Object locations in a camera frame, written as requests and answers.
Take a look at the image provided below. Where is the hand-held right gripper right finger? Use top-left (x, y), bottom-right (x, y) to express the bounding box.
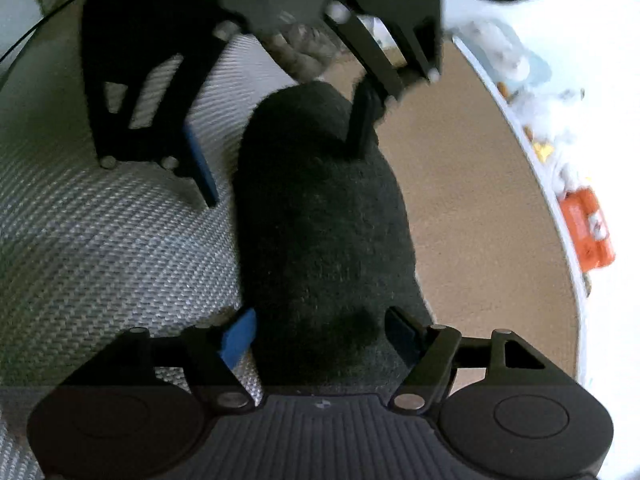
top-left (385, 305), bottom-right (576, 414)

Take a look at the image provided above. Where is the light blue plush pillow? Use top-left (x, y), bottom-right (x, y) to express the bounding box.
top-left (465, 20), bottom-right (553, 93)

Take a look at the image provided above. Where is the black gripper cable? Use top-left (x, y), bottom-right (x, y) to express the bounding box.
top-left (0, 0), bottom-right (101, 61)

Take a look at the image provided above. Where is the white plush duck toy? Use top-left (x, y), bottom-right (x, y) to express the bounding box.
top-left (520, 90), bottom-right (596, 198)

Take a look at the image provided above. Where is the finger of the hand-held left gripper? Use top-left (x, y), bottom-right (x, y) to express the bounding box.
top-left (82, 22), bottom-right (222, 209)
top-left (324, 2), bottom-right (443, 159)

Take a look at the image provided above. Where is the black fuzzy sweater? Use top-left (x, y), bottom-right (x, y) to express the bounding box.
top-left (235, 80), bottom-right (436, 396)

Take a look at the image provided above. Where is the grey textured sofa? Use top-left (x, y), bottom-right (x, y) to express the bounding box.
top-left (0, 0), bottom-right (271, 480)

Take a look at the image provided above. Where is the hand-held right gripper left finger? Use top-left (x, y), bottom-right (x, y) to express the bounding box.
top-left (57, 307), bottom-right (259, 412)

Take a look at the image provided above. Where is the grey tabby cat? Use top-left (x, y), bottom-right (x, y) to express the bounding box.
top-left (267, 10), bottom-right (361, 86)

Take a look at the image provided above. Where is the orange packet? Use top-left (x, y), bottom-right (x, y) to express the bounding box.
top-left (557, 187), bottom-right (616, 273)

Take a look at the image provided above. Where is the woven beige cushion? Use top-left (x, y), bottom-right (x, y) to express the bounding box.
top-left (320, 30), bottom-right (593, 401)

